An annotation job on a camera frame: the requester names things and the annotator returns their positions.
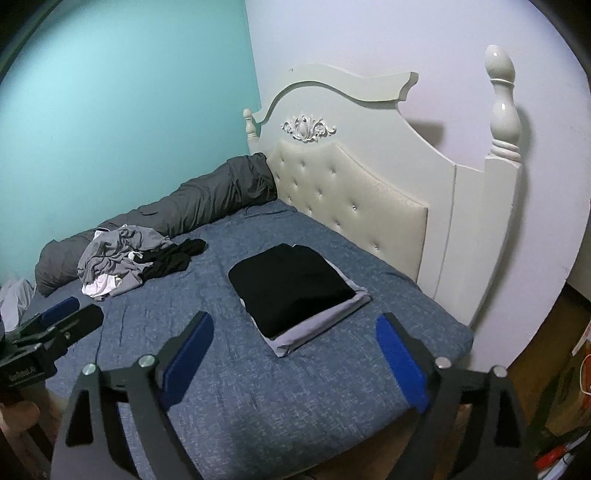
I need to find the cardboard box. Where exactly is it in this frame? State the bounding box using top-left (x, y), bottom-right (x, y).
top-left (545, 342), bottom-right (591, 435)

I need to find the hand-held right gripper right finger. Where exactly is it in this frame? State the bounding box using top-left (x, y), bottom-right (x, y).
top-left (375, 312), bottom-right (532, 480)

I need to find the small red object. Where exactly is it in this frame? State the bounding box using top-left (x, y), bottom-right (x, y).
top-left (536, 443), bottom-right (578, 468)

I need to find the white tufted headboard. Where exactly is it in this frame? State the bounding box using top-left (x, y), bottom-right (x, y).
top-left (243, 45), bottom-right (525, 330)

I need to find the person's left forearm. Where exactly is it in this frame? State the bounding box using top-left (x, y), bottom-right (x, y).
top-left (0, 388), bottom-right (63, 437)

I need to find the crumpled white garment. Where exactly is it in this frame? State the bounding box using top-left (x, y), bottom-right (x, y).
top-left (82, 272), bottom-right (121, 298)

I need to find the white crumpled cloth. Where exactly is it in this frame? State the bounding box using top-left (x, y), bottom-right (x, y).
top-left (0, 279), bottom-right (35, 333)

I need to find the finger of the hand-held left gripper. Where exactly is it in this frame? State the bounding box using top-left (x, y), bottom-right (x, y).
top-left (44, 303), bottom-right (105, 366)
top-left (21, 296), bottom-right (80, 332)

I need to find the black sweater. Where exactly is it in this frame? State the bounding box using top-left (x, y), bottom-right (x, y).
top-left (228, 244), bottom-right (356, 340)

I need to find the folded light grey garment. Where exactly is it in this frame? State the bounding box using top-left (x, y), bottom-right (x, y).
top-left (240, 258), bottom-right (371, 358)

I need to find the crumpled black garment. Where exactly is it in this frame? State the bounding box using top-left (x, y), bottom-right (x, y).
top-left (139, 239), bottom-right (207, 281)

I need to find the bed with blue sheet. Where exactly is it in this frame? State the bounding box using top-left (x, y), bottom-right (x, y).
top-left (28, 198), bottom-right (474, 480)

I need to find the crumpled grey garment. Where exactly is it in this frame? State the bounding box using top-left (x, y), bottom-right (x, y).
top-left (77, 224), bottom-right (174, 297)

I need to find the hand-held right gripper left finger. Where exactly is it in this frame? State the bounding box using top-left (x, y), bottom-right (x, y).
top-left (48, 310), bottom-right (215, 480)

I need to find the dark grey rolled duvet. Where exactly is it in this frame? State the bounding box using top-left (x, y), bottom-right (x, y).
top-left (34, 152), bottom-right (278, 296)

